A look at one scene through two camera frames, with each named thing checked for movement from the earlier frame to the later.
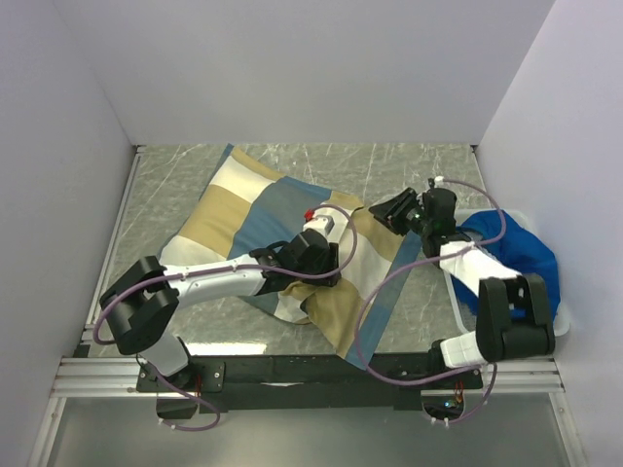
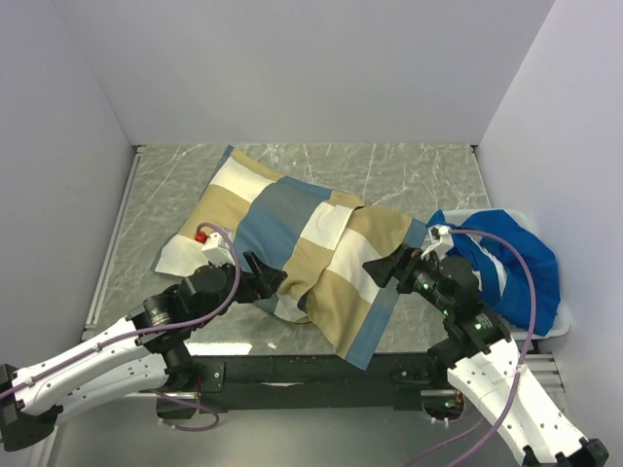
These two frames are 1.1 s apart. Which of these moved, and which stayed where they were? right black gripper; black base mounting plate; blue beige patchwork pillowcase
Moved: right black gripper
Stayed: black base mounting plate; blue beige patchwork pillowcase
